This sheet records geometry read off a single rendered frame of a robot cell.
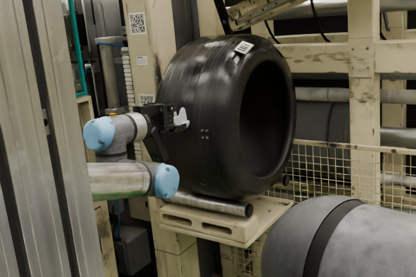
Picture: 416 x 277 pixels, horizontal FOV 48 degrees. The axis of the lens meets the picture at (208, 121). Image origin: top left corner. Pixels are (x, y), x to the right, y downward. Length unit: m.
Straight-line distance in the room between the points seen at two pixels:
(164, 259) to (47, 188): 1.61
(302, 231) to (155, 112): 0.86
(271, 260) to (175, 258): 1.47
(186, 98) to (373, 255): 1.06
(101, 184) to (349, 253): 0.60
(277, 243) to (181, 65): 1.08
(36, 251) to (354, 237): 0.23
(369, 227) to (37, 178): 0.25
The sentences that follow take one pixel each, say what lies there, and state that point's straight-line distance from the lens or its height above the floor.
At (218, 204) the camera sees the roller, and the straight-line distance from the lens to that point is 1.55.
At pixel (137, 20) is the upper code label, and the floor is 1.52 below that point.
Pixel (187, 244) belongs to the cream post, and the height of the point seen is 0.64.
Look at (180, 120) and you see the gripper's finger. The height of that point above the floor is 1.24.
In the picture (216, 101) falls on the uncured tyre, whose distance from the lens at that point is 1.33.
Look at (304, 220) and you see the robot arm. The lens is 0.41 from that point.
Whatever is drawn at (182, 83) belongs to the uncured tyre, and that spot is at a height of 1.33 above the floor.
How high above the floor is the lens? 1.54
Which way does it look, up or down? 13 degrees down
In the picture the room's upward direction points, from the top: 5 degrees counter-clockwise
